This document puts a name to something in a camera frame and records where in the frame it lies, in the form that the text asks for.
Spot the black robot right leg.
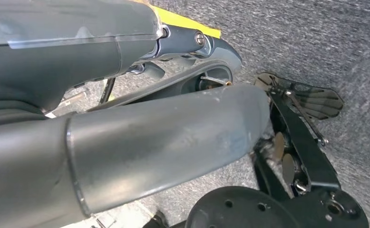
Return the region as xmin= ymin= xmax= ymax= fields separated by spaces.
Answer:
xmin=253 ymin=151 xmax=294 ymax=202

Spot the black robot left foot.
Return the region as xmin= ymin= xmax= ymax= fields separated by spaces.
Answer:
xmin=254 ymin=72 xmax=344 ymax=121

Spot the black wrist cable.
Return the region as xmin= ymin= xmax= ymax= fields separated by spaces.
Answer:
xmin=99 ymin=78 xmax=117 ymax=105

